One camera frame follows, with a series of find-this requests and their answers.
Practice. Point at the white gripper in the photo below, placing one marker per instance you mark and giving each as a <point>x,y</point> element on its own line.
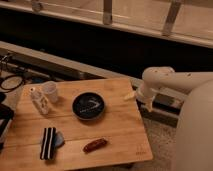
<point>144,94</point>

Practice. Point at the black ceramic bowl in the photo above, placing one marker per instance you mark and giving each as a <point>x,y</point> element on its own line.
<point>88,106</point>

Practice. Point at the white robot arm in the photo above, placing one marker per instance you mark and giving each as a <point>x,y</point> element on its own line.
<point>193,149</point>

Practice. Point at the brown chocolate bar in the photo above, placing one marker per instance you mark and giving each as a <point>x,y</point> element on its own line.
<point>94,145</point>

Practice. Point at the wooden table board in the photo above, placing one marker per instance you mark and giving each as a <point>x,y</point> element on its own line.
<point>121,125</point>

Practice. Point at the metal window railing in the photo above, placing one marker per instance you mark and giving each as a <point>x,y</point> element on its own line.
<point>187,21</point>

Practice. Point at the white plastic cup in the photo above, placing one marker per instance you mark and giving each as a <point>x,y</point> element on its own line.
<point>49,89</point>

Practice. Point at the white spotted bottle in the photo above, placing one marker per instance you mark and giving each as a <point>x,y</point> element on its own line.
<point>39,101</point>

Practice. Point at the black white striped cloth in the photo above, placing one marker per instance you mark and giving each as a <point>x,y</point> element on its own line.
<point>47,146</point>

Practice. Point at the black device at left edge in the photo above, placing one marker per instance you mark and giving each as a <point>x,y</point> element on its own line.
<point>6,113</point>

